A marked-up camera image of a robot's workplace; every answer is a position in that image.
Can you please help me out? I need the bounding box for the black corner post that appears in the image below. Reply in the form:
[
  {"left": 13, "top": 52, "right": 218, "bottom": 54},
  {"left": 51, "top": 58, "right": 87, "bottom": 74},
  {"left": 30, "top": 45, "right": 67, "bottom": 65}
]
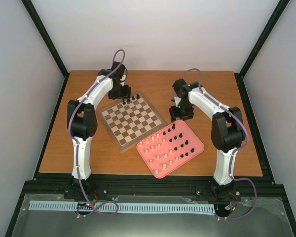
[
  {"left": 21, "top": 0, "right": 70, "bottom": 78},
  {"left": 239, "top": 0, "right": 292, "bottom": 78}
]

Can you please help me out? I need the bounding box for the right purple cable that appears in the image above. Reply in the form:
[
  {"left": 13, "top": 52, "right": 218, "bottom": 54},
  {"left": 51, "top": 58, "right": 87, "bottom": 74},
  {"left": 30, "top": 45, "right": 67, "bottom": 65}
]
[{"left": 181, "top": 68, "right": 259, "bottom": 221}]

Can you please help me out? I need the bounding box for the left black corner post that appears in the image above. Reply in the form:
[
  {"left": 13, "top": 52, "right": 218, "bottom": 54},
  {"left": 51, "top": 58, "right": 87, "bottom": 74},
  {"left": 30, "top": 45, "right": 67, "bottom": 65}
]
[{"left": 21, "top": 0, "right": 70, "bottom": 78}]

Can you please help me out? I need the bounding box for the right black corner post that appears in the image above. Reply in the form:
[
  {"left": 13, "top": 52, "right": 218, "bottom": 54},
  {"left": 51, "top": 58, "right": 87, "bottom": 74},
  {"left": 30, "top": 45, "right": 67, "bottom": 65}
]
[{"left": 239, "top": 0, "right": 292, "bottom": 78}]

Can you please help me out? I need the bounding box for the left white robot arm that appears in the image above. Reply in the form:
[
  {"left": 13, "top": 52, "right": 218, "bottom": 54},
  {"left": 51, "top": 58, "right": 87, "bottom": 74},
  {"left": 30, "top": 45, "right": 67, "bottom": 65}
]
[{"left": 67, "top": 61, "right": 131, "bottom": 180}]

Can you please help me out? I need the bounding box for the wooden chess board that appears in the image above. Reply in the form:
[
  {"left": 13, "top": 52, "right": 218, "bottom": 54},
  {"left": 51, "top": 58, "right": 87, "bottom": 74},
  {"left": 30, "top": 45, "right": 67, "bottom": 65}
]
[{"left": 98, "top": 91, "right": 166, "bottom": 152}]

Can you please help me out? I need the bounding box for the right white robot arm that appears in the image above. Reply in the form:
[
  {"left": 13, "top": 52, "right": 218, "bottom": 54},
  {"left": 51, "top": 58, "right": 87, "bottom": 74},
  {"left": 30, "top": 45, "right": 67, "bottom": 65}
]
[{"left": 169, "top": 79, "right": 248, "bottom": 186}]

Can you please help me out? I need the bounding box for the pink plastic tray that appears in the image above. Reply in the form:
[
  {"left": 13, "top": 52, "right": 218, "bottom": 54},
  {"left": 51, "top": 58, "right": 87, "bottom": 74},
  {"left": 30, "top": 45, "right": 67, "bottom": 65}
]
[{"left": 136, "top": 120, "right": 205, "bottom": 179}]

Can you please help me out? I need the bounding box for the light blue cable duct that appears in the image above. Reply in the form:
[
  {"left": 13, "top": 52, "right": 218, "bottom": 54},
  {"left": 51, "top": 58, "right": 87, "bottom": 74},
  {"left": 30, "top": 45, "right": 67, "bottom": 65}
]
[{"left": 28, "top": 200, "right": 215, "bottom": 215}]

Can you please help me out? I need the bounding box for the black aluminium frame rail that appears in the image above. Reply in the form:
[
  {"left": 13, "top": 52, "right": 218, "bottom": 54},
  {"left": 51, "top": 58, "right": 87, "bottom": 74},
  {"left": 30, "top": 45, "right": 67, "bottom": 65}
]
[{"left": 21, "top": 173, "right": 288, "bottom": 202}]

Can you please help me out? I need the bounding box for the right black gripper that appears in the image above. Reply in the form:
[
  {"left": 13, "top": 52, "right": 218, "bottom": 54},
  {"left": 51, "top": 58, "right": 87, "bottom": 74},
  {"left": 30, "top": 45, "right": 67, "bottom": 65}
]
[{"left": 169, "top": 101, "right": 194, "bottom": 123}]

